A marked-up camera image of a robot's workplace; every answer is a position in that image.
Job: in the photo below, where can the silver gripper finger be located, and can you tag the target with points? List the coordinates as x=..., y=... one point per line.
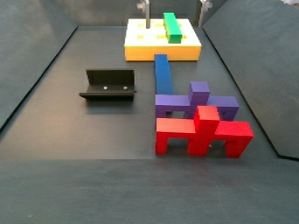
x=144, y=6
x=205, y=5

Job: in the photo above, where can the blue long block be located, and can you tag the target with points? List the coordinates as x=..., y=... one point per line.
x=162, y=78

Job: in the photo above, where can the yellow slotted board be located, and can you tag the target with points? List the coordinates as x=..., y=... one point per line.
x=146, y=42

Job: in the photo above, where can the green long block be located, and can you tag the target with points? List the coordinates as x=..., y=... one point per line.
x=172, y=28

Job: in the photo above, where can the purple cross-shaped block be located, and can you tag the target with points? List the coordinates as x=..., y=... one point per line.
x=197, y=97

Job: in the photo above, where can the red cross-shaped block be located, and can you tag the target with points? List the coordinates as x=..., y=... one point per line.
x=200, y=131

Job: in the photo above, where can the black angled bracket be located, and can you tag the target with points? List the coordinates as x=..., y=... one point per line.
x=109, y=84

